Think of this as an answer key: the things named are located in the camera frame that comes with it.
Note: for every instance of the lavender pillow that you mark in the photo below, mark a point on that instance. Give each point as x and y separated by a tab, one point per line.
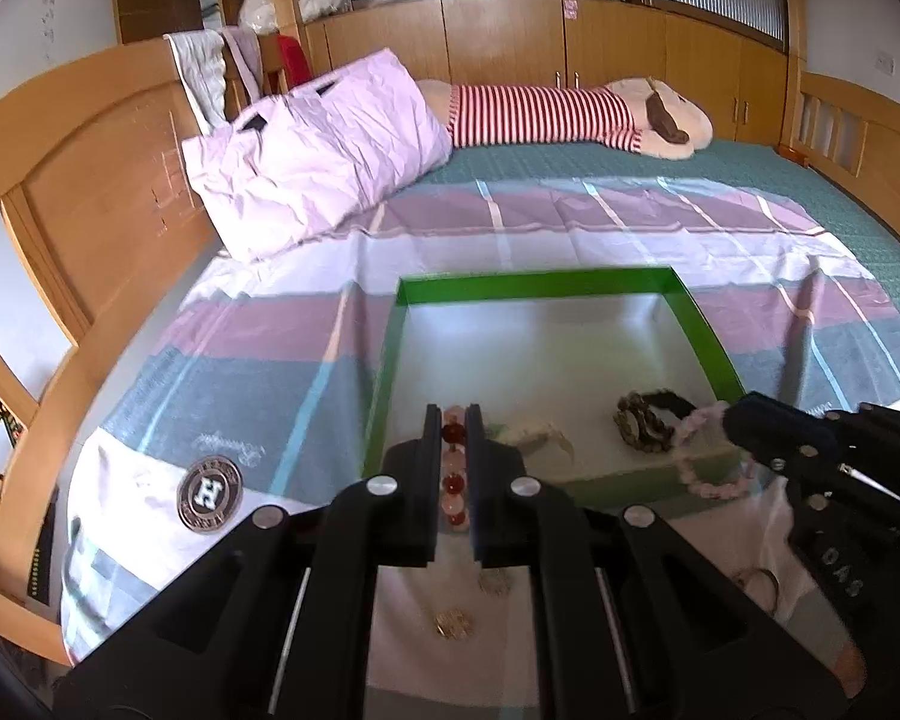
307	150

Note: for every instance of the person's right hand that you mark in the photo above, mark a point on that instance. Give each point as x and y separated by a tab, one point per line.
849	671

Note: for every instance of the striped plush toy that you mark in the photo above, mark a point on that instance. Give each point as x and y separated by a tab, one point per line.
540	112

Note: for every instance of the plaid printed bedsheet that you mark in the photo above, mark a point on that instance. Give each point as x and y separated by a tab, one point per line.
232	330

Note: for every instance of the red cloth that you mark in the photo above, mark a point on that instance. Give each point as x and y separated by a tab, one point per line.
294	60

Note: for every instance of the mauve garment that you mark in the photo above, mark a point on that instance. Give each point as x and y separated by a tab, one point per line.
244	56

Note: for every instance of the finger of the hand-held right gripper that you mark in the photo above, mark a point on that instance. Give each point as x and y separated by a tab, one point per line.
776	454
772	412

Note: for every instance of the cream watch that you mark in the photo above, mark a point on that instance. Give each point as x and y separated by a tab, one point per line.
532	431

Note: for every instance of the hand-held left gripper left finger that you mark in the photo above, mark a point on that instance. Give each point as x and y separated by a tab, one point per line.
431	465

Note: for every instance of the wooden footboard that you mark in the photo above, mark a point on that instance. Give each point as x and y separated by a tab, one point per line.
870	127

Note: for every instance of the wooden chair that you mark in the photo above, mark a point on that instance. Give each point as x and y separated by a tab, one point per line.
270	64

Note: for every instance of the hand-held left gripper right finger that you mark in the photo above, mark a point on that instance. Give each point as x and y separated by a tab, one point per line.
478	465

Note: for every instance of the white grey garment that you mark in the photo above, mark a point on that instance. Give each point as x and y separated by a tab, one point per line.
199	75

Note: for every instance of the wooden headboard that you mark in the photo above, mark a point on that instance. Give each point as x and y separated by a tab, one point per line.
97	187

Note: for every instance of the silver bangle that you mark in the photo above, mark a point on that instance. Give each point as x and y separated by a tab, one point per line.
757	571

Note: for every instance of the green bedspread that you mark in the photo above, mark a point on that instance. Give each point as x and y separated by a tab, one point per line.
832	225

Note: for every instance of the green cardboard box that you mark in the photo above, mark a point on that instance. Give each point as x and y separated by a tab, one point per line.
607	345

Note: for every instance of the white bedding bag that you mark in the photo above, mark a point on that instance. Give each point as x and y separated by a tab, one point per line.
262	7

